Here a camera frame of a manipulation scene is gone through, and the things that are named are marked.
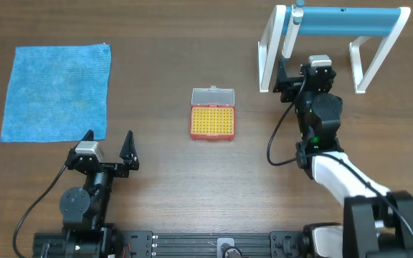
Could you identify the blue cloth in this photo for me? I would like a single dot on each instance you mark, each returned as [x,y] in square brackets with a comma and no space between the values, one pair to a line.
[52,93]

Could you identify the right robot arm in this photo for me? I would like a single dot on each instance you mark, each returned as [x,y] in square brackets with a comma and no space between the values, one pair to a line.
[335,179]

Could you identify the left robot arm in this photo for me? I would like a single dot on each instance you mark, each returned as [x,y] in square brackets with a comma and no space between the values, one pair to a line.
[74,204]

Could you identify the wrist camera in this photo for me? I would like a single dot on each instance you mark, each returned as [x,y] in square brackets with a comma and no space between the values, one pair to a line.
[89,149]
[320,60]

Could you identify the white and blue stand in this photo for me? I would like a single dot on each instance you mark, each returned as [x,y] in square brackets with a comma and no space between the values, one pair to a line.
[342,21]

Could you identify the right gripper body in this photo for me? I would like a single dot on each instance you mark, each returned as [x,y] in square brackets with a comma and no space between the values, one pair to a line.
[319,80]

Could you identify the red and yellow tip box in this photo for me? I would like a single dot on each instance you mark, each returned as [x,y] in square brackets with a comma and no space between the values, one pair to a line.
[212,123]

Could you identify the white pipette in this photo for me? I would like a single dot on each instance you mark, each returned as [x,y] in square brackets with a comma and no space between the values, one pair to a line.
[291,34]

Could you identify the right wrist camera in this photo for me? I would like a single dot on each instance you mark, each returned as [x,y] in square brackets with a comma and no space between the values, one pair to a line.
[320,60]

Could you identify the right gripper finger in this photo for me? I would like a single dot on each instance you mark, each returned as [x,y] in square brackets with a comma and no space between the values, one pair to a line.
[282,84]
[289,96]

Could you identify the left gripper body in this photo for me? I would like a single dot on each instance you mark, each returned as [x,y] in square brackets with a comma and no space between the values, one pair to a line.
[115,168]

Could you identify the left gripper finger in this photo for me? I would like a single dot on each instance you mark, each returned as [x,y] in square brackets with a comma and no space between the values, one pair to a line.
[129,148]
[89,137]

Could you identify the mounting rail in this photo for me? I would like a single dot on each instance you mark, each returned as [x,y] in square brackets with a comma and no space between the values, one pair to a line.
[192,245]

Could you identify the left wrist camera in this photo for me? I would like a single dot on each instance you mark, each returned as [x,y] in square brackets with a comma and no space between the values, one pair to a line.
[89,149]

